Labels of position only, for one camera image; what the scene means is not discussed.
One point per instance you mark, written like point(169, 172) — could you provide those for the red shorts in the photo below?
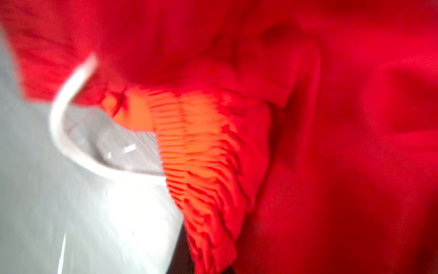
point(296, 137)

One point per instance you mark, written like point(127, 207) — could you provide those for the white drawstring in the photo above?
point(92, 140)

